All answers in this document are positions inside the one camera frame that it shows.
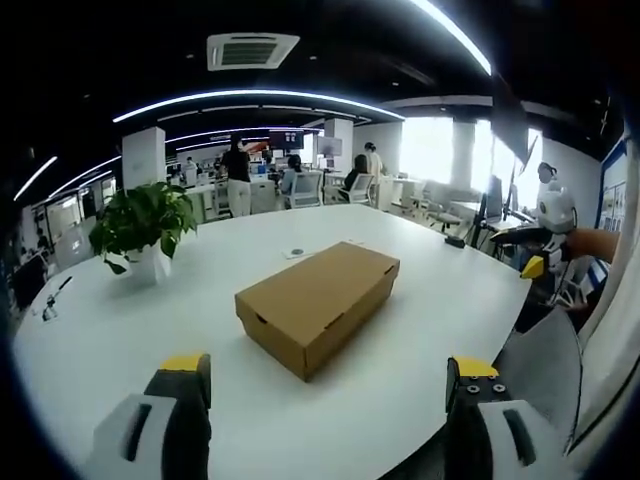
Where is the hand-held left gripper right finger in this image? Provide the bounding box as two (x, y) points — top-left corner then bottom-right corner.
(444, 355), (556, 480)

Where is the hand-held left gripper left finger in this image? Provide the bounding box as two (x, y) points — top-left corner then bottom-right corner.
(92, 352), (214, 480)

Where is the brown cardboard shoe box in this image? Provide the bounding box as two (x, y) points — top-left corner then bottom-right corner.
(234, 241), (401, 384)

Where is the dark computer monitor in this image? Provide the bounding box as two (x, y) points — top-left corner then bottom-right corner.
(478, 174), (505, 222)

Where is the light grey office chair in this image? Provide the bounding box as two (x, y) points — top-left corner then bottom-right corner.
(410, 179), (469, 232)

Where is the person's white shirt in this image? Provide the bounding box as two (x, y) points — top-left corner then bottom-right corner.
(564, 239), (640, 474)

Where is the white mesh office chair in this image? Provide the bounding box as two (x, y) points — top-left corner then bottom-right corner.
(346, 173), (377, 206)
(286, 170), (324, 210)

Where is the bright ceiling light strip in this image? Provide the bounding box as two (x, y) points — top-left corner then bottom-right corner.
(408, 0), (495, 77)

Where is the green potted plant white pot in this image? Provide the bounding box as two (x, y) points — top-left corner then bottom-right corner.
(88, 180), (199, 288)

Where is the dark hanging display screen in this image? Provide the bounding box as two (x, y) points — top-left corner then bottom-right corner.
(269, 128), (305, 150)

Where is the short ceiling light strip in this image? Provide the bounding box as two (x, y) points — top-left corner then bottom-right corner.
(13, 155), (59, 202)

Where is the long curved ceiling light strip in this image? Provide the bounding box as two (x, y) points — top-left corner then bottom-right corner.
(112, 89), (407, 124)

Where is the ceiling air conditioner vent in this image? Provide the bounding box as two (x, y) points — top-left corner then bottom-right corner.
(206, 32), (301, 73)

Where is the blue framed wall board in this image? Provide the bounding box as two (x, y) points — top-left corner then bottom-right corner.
(596, 137), (630, 284)

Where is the small cable with clip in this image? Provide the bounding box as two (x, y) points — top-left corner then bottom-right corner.
(39, 276), (74, 322)

